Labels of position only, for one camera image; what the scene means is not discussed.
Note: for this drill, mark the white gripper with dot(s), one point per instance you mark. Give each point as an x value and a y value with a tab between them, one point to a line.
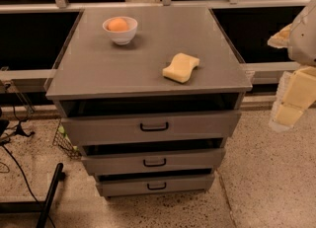
304	42

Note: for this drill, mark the grey drawer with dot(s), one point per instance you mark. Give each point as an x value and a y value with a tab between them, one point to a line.
135	128
134	163
155	185

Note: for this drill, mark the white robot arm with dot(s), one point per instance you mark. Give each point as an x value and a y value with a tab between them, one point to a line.
302	40

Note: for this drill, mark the grey drawer cabinet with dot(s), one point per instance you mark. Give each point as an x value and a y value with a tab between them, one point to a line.
97	77

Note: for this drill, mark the yellow sponge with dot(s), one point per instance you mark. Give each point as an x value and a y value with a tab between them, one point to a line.
181	67

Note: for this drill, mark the white ceramic bowl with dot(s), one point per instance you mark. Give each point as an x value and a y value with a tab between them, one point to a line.
122	38

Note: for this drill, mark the orange fruit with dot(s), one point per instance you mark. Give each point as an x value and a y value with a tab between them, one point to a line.
118	25

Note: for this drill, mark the metal window railing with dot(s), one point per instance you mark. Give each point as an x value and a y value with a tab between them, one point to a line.
158	1

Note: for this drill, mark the black stand leg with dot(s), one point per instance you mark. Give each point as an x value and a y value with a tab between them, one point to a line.
40	207

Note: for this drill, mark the wire mesh basket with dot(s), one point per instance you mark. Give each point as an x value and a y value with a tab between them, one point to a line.
62	141

